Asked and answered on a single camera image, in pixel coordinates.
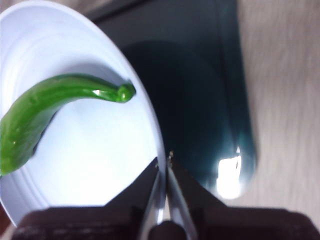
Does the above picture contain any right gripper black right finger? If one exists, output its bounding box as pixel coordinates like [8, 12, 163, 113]
[167, 151, 320, 240]

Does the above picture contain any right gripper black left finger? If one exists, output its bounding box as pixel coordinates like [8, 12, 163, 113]
[11, 162, 161, 240]

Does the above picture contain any blue round plate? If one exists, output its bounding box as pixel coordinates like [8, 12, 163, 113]
[0, 0, 167, 227]

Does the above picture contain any long green pepper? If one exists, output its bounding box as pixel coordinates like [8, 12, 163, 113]
[0, 73, 137, 176]

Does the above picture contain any dark flat tray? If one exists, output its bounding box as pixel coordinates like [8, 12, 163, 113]
[92, 0, 258, 201]

